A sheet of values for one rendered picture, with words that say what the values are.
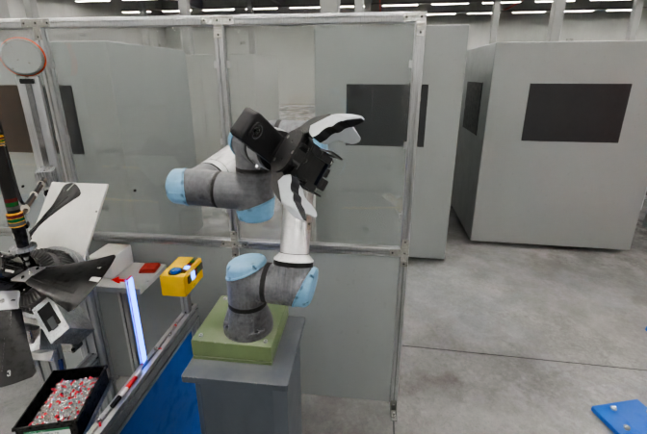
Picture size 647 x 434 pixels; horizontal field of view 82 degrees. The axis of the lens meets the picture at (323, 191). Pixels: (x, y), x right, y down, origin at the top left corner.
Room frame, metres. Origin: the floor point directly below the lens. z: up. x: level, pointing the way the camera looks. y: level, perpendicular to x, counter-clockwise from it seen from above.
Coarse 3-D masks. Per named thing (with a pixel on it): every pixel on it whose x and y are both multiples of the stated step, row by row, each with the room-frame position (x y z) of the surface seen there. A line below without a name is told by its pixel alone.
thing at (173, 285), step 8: (176, 264) 1.35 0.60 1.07; (184, 264) 1.35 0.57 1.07; (168, 272) 1.28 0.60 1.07; (200, 272) 1.39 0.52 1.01; (160, 280) 1.27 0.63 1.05; (168, 280) 1.26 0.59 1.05; (176, 280) 1.26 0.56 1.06; (184, 280) 1.26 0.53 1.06; (192, 280) 1.31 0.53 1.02; (168, 288) 1.26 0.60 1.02; (176, 288) 1.26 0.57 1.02; (184, 288) 1.25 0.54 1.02; (192, 288) 1.30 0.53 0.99; (184, 296) 1.26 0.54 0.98
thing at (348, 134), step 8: (320, 120) 0.53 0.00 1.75; (328, 120) 0.52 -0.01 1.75; (336, 120) 0.50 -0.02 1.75; (344, 120) 0.49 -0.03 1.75; (352, 120) 0.48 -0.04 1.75; (360, 120) 0.48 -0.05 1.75; (312, 128) 0.53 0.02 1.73; (320, 128) 0.52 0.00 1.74; (328, 128) 0.51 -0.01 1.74; (336, 128) 0.50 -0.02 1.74; (344, 128) 0.50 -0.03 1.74; (352, 128) 0.51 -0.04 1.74; (312, 136) 0.52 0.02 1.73; (320, 136) 0.52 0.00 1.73; (328, 136) 0.52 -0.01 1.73; (336, 136) 0.53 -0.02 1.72; (344, 136) 0.53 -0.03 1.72; (352, 136) 0.53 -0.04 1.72
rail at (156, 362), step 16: (192, 304) 1.39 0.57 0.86; (176, 320) 1.27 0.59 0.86; (192, 320) 1.33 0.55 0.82; (176, 336) 1.21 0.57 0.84; (160, 352) 1.09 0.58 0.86; (144, 368) 1.02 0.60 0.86; (160, 368) 1.08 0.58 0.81; (144, 384) 0.99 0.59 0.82; (112, 400) 0.89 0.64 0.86; (128, 400) 0.92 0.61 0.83; (112, 416) 0.84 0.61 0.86; (128, 416) 0.89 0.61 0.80; (96, 432) 0.78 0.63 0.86; (112, 432) 0.82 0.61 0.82
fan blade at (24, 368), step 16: (0, 320) 0.99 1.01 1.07; (16, 320) 1.01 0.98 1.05; (0, 336) 0.96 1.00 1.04; (16, 336) 0.98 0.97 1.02; (0, 352) 0.93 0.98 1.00; (16, 352) 0.95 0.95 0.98; (0, 368) 0.91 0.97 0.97; (16, 368) 0.92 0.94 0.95; (32, 368) 0.94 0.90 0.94; (0, 384) 0.88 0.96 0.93
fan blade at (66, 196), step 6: (66, 186) 1.32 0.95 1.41; (72, 186) 1.28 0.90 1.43; (60, 192) 1.33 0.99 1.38; (66, 192) 1.26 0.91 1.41; (72, 192) 1.23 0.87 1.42; (78, 192) 1.21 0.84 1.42; (60, 198) 1.25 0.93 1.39; (66, 198) 1.21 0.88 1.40; (72, 198) 1.20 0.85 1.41; (54, 204) 1.23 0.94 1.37; (60, 204) 1.20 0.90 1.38; (48, 210) 1.21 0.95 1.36; (54, 210) 1.18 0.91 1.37; (42, 216) 1.20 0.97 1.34; (48, 216) 1.16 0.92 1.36; (36, 228) 1.14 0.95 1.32; (30, 234) 1.14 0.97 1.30
